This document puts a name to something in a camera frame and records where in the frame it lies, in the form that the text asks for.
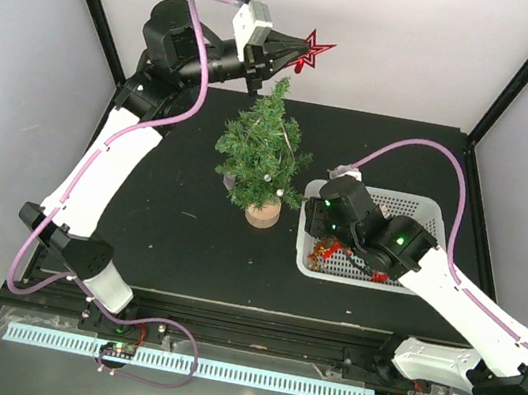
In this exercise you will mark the red star ornament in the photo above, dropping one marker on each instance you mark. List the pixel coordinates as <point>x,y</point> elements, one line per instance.
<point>314,49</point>

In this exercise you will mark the clear plastic battery box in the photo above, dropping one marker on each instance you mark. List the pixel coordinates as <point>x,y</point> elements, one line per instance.
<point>229,181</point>

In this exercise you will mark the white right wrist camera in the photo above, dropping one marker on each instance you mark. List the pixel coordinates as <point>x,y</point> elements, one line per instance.
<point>345,170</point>

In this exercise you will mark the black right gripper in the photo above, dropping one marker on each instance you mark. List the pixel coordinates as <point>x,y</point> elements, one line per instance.
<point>313,221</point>

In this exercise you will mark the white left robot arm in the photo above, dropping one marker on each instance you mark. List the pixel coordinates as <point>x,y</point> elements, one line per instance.
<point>182,57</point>

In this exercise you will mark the white slotted cable duct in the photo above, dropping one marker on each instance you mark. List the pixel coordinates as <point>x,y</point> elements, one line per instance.
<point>181,364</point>

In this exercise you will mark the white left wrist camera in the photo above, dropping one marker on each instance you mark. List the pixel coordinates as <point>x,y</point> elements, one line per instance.
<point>251,25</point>

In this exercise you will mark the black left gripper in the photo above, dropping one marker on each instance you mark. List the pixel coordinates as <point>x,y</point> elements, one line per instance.
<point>258,62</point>

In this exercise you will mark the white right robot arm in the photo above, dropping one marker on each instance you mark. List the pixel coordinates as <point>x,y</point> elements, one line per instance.
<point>401,249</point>

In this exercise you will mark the white perforated plastic basket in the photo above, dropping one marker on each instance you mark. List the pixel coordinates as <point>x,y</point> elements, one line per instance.
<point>422,209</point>

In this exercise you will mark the black frame post back left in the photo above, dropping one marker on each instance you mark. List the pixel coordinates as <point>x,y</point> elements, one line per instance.
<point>91,1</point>

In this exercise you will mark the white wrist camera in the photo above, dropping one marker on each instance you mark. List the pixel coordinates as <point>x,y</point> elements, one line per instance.
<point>251,25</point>
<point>345,170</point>

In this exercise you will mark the small green christmas tree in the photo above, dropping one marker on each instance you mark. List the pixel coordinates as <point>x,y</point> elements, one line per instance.
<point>261,147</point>

